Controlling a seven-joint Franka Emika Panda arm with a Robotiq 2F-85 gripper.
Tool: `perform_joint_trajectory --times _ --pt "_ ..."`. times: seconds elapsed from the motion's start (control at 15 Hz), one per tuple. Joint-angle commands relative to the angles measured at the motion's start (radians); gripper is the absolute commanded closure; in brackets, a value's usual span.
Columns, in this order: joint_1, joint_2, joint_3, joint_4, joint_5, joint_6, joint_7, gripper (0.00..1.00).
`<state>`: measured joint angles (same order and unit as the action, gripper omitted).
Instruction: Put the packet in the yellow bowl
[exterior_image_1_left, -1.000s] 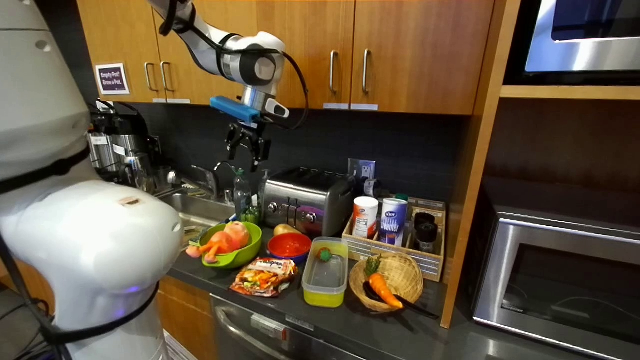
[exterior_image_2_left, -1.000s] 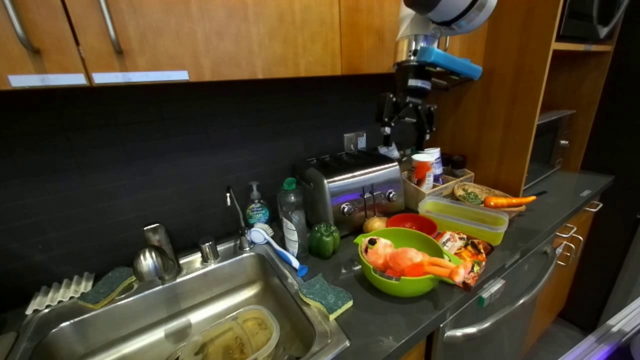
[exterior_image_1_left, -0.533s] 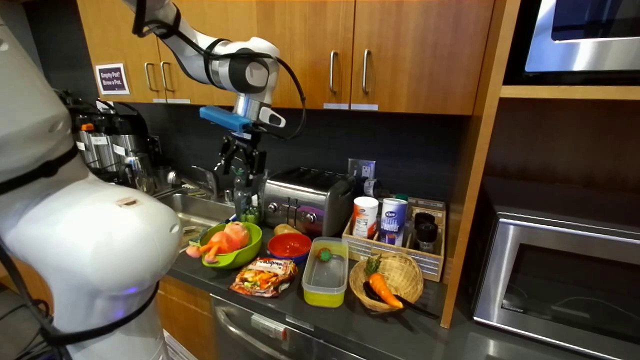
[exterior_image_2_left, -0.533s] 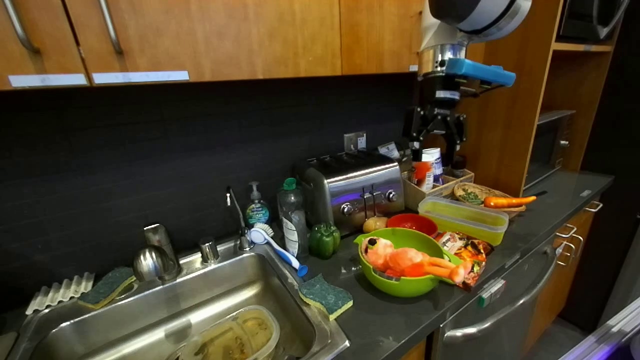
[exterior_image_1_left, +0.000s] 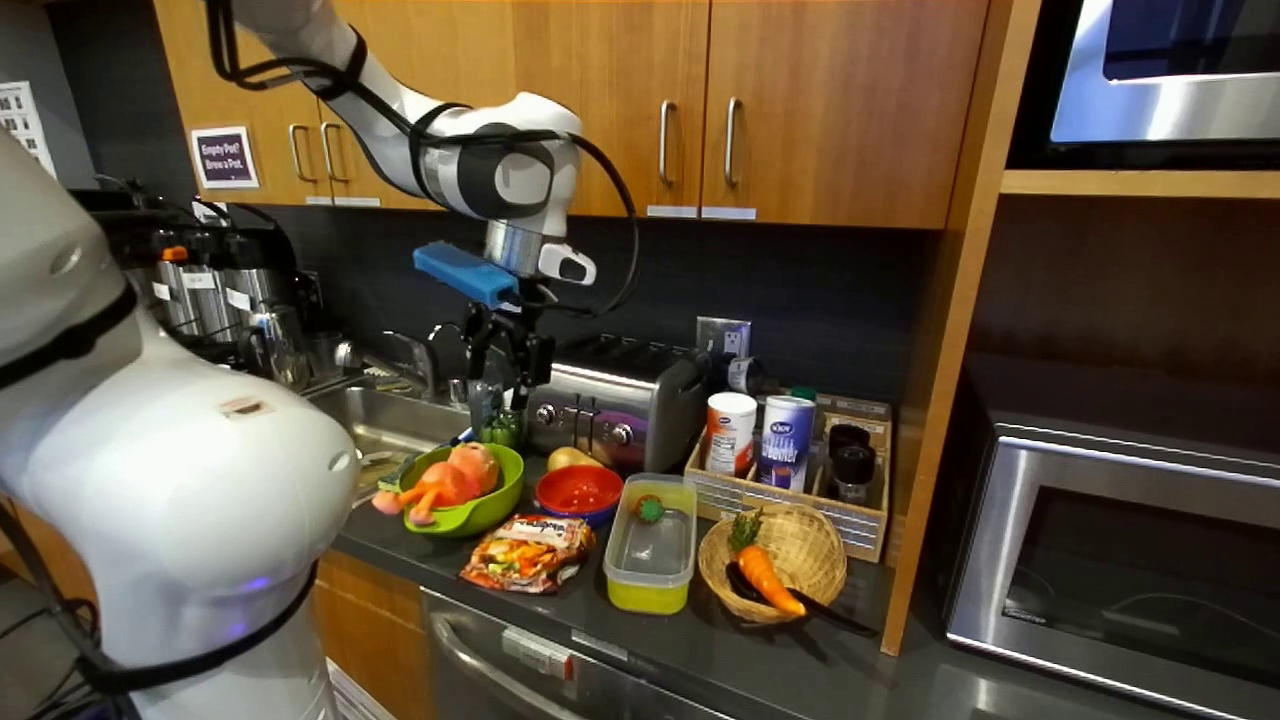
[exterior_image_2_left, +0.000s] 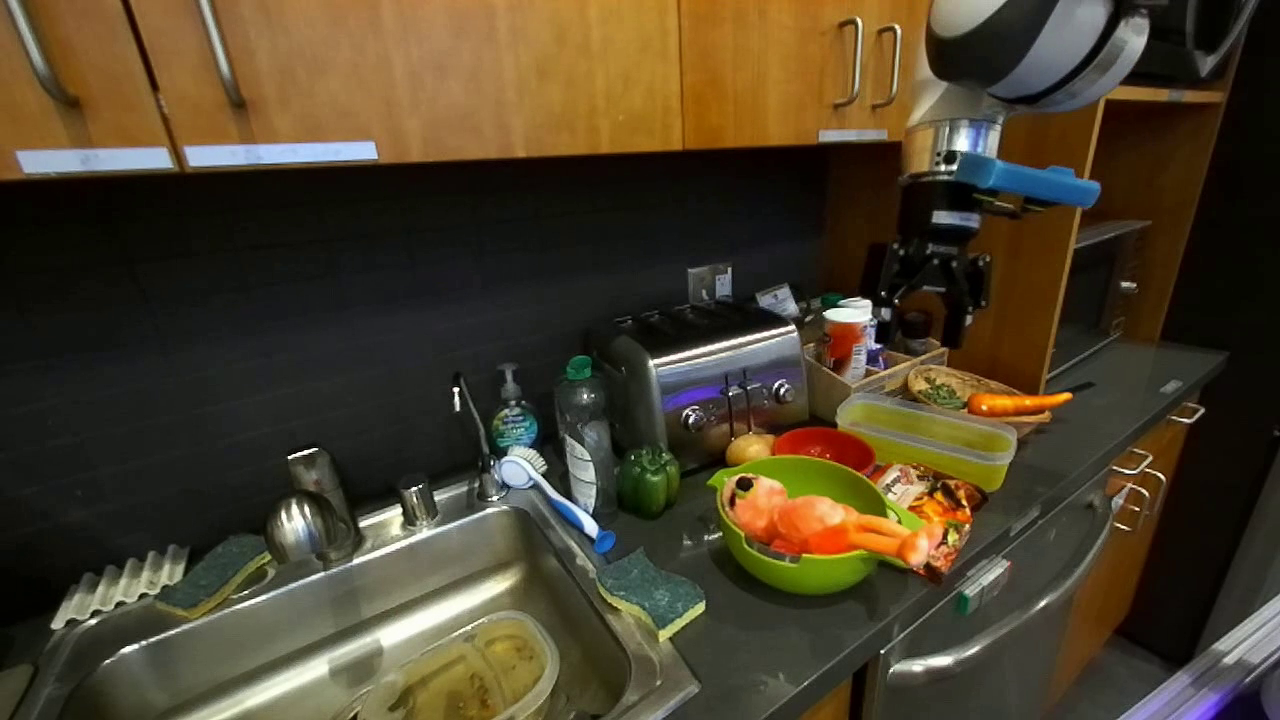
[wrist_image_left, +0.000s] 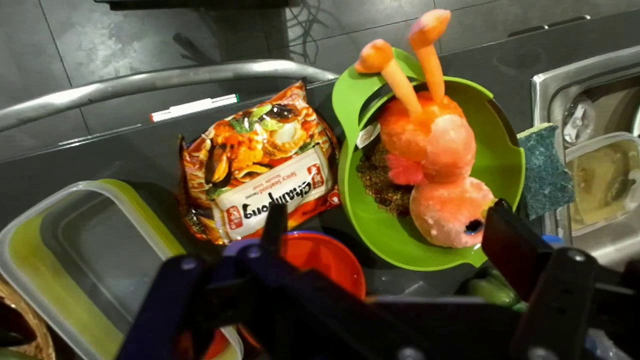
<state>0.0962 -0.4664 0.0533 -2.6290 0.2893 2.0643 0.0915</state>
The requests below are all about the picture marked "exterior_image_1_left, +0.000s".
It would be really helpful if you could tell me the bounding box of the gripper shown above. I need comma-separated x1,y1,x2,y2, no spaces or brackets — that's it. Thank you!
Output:
462,278,557,442

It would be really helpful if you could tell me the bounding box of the red bowl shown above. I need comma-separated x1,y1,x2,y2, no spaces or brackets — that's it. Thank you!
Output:
533,464,626,530

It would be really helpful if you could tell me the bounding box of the green bowl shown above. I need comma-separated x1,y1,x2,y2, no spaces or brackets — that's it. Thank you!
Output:
398,443,526,539

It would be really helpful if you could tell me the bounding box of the noodle packet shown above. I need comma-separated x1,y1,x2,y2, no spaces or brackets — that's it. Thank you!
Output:
459,514,596,596

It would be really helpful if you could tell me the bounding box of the small green container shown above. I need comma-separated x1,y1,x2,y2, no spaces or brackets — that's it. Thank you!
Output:
480,408,527,449

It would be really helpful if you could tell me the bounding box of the tap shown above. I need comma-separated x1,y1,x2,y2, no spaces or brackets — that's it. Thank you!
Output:
333,330,443,399

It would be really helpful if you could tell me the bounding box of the silver toaster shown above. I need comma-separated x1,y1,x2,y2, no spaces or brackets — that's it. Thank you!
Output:
524,334,712,477

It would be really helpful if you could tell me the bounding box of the sink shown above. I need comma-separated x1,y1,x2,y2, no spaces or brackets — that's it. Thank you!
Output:
303,384,473,506

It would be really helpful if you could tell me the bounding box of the orange plush toy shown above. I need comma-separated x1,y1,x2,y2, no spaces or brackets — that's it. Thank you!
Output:
372,443,501,527

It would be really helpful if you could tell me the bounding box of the glass pitcher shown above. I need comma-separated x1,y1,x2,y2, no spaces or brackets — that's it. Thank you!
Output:
248,304,313,392

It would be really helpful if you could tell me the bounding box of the clear yellow container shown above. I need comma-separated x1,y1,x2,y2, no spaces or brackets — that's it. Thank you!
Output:
603,473,699,616

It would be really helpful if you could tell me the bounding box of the blue and white canister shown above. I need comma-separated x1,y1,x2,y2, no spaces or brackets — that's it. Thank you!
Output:
757,395,817,492

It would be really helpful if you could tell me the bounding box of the wooden base cabinet door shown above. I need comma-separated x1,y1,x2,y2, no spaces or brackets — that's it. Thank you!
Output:
308,549,438,720

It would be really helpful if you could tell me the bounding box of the dishwasher door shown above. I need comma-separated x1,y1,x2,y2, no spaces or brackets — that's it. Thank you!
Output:
419,588,736,720

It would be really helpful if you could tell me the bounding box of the row of coffee dispensers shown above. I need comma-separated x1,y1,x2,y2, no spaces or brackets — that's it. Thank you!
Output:
68,183,303,373

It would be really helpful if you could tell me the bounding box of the wooden crate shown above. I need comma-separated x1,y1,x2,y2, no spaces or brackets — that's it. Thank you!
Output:
684,394,894,564

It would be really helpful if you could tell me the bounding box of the toy carrot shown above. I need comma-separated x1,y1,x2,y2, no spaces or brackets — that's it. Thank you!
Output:
727,509,807,617

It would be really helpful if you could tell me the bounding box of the purple sign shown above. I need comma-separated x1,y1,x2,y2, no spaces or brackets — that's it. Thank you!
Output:
189,125,262,192

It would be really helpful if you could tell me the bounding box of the wicker basket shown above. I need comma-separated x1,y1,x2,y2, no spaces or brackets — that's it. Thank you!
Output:
697,502,850,627

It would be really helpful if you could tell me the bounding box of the black pepper grinder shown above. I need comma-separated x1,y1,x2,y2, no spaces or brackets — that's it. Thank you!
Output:
828,424,879,505

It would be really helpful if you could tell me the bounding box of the black spoon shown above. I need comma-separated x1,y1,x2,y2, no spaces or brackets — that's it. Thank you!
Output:
725,561,880,639

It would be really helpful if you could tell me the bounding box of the steel microwave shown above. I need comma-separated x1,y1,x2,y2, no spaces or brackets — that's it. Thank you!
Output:
943,350,1280,720

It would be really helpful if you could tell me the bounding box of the microwave door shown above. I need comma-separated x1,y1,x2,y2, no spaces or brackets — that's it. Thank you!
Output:
945,436,1280,720

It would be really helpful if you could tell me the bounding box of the built-in steel oven door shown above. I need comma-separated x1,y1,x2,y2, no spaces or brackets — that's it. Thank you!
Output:
1008,0,1280,171

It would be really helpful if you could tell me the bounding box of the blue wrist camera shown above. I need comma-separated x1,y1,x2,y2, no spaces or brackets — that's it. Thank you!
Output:
413,241,522,310

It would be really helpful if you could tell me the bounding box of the wall socket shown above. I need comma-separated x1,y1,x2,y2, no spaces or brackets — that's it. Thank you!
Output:
696,316,753,360

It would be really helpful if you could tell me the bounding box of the cabinet door handle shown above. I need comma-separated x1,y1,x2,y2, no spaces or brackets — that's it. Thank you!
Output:
288,122,318,184
657,98,680,189
723,96,744,189
319,121,353,184

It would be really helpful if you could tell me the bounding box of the dishwasher handle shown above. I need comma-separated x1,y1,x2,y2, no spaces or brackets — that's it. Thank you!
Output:
429,611,593,720

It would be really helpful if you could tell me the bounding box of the wooden wall cabinet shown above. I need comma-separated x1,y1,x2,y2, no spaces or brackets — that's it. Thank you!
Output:
152,0,992,232

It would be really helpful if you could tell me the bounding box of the white wall notice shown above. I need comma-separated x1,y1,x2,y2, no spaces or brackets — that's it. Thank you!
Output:
0,79,58,178

